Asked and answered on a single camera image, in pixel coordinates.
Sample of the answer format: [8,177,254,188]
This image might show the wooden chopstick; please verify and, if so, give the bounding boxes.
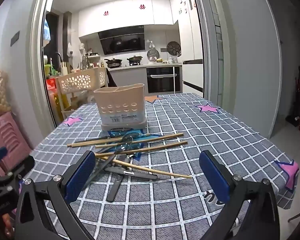
[95,141,188,158]
[111,159,192,179]
[66,133,184,148]
[95,139,151,149]

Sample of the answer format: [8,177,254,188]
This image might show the black slotted spoon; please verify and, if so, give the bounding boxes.
[84,133,136,188]

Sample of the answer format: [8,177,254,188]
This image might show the beige plastic utensil holder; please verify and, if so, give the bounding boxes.
[94,83,147,131]

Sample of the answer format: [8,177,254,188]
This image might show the black handled utensil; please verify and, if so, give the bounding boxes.
[68,132,151,147]

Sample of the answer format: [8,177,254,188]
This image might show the pink plastic stool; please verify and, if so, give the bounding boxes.
[0,112,32,176]

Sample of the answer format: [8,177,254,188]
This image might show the grey checked tablecloth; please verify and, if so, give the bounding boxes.
[27,93,300,240]

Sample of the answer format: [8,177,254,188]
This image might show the beige perforated storage cart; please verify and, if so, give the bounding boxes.
[56,67,108,119]

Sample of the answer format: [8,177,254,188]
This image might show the black wok on stove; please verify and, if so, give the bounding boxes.
[104,59,122,68]

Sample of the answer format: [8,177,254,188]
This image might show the black built-in oven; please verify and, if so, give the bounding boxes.
[146,66,181,94]

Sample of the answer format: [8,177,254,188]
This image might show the black pot on stove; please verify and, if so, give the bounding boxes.
[127,56,143,66]

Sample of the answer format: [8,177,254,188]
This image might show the black range hood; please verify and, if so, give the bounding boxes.
[98,25,145,55]

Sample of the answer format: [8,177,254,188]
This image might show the white refrigerator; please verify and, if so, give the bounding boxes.
[170,0,204,97]

